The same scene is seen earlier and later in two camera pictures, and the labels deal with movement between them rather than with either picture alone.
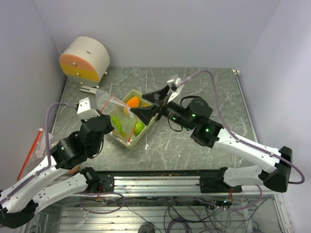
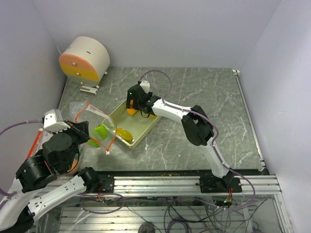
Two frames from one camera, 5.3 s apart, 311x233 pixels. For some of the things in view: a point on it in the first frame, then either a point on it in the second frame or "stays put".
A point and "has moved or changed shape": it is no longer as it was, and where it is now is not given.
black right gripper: x=146 y=113 to x=134 y=106
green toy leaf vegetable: x=117 y=124 has moved or changed shape
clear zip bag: x=123 y=119 has moved or changed shape
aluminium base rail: x=170 y=186 stays put
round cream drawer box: x=85 y=61 stays put
